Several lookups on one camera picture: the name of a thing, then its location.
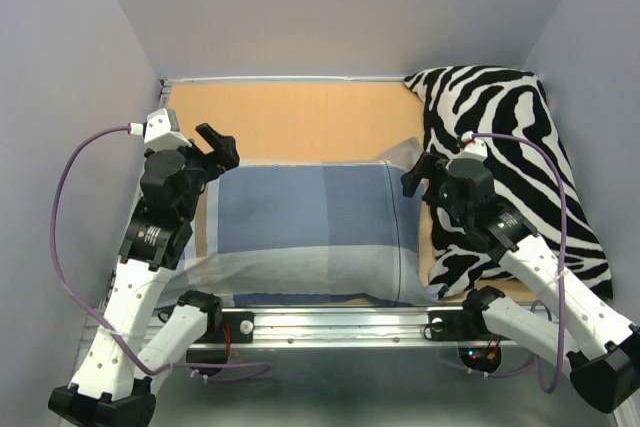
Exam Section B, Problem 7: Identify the aluminium front rail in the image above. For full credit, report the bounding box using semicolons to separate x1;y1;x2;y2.
79;304;521;351

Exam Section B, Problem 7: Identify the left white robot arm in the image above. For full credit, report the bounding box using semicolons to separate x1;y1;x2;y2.
48;120;240;426

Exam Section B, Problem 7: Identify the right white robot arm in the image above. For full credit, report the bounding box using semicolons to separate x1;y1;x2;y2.
401;153;639;413

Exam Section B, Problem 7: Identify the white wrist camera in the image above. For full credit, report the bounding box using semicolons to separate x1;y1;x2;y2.
143;108;192;152
458;131;488;162

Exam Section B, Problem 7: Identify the blue pillowcase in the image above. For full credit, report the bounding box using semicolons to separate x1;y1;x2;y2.
175;138;446;306

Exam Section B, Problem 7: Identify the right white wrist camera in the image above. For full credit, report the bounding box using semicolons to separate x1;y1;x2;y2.
458;131;488;162

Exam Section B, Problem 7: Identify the zebra print pillow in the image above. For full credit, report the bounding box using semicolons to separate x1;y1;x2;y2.
404;65;614;301

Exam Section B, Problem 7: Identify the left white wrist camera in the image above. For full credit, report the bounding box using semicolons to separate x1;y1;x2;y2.
143;108;192;152

